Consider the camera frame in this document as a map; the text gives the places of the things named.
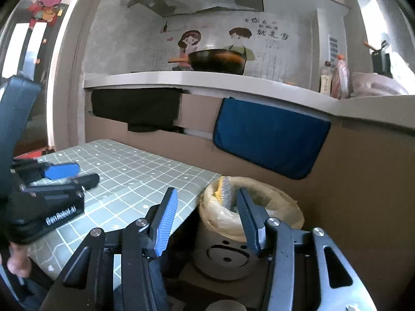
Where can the orange-capped pink bottle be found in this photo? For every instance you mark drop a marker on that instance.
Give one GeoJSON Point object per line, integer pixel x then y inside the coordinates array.
{"type": "Point", "coordinates": [340, 81]}

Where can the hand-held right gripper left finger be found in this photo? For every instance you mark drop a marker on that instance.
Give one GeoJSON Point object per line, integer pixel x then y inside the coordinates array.
{"type": "Point", "coordinates": [163, 223]}

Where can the black wok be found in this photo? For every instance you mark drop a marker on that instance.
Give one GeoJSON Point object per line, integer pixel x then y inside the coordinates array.
{"type": "Point", "coordinates": [220, 63]}

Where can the red mat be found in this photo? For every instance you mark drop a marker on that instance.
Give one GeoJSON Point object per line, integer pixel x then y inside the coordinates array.
{"type": "Point", "coordinates": [42, 151]}

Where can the white wall-mounted appliance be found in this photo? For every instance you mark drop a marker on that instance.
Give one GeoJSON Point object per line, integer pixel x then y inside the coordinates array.
{"type": "Point", "coordinates": [324, 32]}

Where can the grey round object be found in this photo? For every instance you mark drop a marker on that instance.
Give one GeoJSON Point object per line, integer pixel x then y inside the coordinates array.
{"type": "Point", "coordinates": [227, 307]}

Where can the black cloth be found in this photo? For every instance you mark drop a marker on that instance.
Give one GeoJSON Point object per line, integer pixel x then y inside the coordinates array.
{"type": "Point", "coordinates": [136, 107]}

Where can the silver foil wrapper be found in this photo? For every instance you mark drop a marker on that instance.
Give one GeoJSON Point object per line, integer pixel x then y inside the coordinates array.
{"type": "Point", "coordinates": [229, 194]}

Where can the dark-capped sauce bottle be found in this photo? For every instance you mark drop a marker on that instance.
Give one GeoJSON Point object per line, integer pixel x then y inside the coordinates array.
{"type": "Point", "coordinates": [325, 82]}

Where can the person's left hand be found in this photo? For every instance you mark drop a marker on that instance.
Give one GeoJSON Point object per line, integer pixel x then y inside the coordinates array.
{"type": "Point", "coordinates": [17, 262]}

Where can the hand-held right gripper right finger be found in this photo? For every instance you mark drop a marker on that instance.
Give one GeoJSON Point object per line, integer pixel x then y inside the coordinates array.
{"type": "Point", "coordinates": [251, 223]}

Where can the black knife block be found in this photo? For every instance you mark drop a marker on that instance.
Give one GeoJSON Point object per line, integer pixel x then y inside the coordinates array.
{"type": "Point", "coordinates": [379, 61]}

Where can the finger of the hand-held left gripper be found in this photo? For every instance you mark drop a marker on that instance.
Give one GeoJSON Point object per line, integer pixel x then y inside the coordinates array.
{"type": "Point", "coordinates": [61, 170]}
{"type": "Point", "coordinates": [87, 180]}

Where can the white smiley trash bin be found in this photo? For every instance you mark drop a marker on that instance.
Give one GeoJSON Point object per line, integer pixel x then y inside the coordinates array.
{"type": "Point", "coordinates": [227, 259]}

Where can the blue towel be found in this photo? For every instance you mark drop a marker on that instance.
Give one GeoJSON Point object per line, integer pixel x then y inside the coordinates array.
{"type": "Point", "coordinates": [272, 136]}

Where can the sliding glass door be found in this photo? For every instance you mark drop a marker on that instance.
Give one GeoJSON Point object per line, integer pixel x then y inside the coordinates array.
{"type": "Point", "coordinates": [35, 55]}

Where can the yellow snack wrapper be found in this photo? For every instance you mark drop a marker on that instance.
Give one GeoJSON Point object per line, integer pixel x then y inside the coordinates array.
{"type": "Point", "coordinates": [218, 191]}

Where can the white kitchen counter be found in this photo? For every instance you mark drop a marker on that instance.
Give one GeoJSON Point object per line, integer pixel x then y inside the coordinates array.
{"type": "Point", "coordinates": [227, 82]}

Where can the cartoon couple wall sticker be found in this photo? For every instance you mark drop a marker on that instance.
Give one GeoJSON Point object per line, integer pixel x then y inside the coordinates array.
{"type": "Point", "coordinates": [191, 39]}

